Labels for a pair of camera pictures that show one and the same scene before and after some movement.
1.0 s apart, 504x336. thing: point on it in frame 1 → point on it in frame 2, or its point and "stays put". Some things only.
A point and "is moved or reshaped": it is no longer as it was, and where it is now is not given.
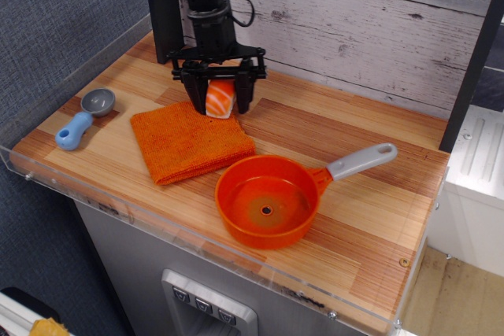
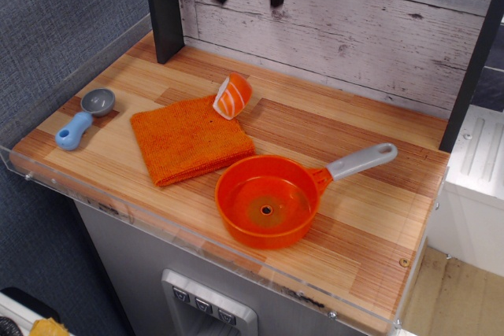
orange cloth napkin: x=179 y=142 stays put
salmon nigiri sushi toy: x=220 y=97 is moved or reshaped
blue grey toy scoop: x=96 y=103 stays put
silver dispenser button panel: x=199 y=311 stays put
